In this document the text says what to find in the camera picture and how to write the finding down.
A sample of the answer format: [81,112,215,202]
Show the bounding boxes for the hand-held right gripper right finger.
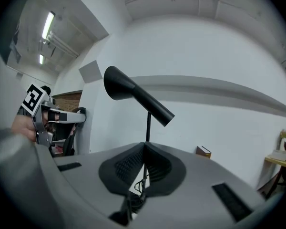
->
[133,142,286,229]

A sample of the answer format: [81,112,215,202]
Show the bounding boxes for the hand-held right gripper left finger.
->
[0,129,145,229]

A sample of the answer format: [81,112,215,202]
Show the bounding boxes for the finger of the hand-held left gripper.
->
[46,124,75,143]
[49,108,87,124]

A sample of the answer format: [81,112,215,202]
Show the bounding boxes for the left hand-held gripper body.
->
[20,83,60,146]

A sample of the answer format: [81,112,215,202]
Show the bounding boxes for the black desk lamp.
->
[103,65,175,226]

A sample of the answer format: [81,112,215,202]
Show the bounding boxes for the person's left hand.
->
[11,115,38,142]

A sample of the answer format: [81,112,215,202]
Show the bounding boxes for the black office chair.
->
[61,107,88,156]

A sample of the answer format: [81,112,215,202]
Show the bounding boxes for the brown hardcover book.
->
[195,146,212,159]

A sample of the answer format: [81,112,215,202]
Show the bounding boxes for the white ceiling pipes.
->
[39,31,80,58]

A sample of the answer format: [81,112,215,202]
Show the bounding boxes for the long ceiling light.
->
[41,11,56,40]

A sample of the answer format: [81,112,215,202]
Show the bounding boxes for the yellow table with black legs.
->
[257,156,286,200]

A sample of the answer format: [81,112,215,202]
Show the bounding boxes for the bird-shaped figurine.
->
[277,129,286,151]

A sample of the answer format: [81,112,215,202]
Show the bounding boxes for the grey wall panel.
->
[78,60,103,83]

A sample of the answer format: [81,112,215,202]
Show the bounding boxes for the white wall conduit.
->
[125,0,229,21]

